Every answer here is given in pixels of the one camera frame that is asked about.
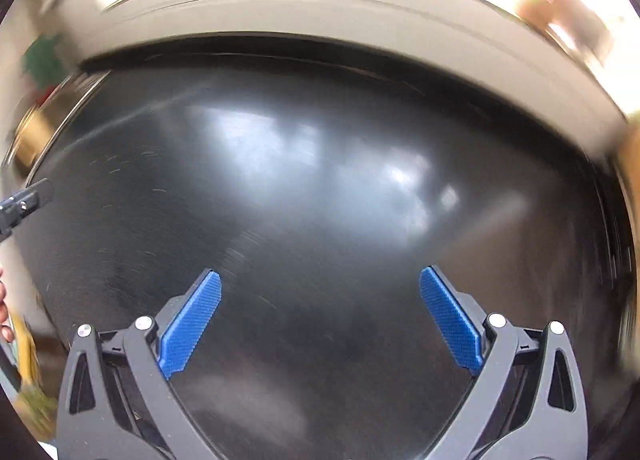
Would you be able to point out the cardboard box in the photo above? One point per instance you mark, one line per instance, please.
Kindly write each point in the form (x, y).
(30, 134)

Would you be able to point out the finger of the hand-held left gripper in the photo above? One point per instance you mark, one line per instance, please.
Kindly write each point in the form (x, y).
(25, 202)

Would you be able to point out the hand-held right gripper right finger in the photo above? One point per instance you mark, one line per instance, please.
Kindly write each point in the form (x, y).
(450, 317)

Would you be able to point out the person's left hand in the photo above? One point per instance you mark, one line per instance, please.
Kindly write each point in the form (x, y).
(4, 305)

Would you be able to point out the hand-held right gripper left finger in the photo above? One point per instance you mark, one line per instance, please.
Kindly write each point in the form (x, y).
(192, 322)

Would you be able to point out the green object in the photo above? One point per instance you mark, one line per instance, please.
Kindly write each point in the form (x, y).
(42, 59)

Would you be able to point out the tan wooden furniture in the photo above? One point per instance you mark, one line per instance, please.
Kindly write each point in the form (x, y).
(570, 19)

